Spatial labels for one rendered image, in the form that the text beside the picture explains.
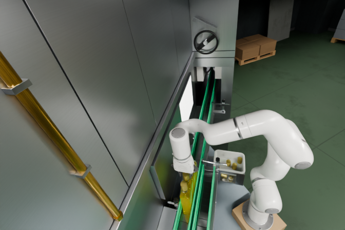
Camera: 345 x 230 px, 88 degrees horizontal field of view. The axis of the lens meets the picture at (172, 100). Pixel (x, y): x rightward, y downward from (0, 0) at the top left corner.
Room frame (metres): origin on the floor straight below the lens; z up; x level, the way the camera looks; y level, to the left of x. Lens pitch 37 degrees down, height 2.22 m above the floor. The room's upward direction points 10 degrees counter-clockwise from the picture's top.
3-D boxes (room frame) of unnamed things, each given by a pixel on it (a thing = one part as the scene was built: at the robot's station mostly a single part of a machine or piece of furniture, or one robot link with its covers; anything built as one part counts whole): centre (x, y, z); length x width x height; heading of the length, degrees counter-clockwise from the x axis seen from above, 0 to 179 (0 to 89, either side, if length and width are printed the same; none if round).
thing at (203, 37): (1.51, -0.37, 1.66); 0.21 x 0.05 x 0.21; 68
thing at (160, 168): (0.93, -0.02, 1.32); 0.90 x 0.03 x 0.34; 158
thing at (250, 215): (0.45, -0.42, 0.93); 0.19 x 0.19 x 0.18
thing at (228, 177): (0.78, -0.31, 0.92); 0.27 x 0.17 x 0.15; 68
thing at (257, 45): (4.42, -2.27, 0.19); 1.11 x 0.80 x 0.39; 109
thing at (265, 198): (0.42, -0.41, 1.14); 0.19 x 0.12 x 0.24; 168
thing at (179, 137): (0.54, 0.00, 1.59); 0.09 x 0.08 x 0.13; 168
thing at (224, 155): (0.77, -0.34, 0.97); 0.22 x 0.17 x 0.09; 68
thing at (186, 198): (0.48, 0.02, 1.16); 0.06 x 0.06 x 0.21; 69
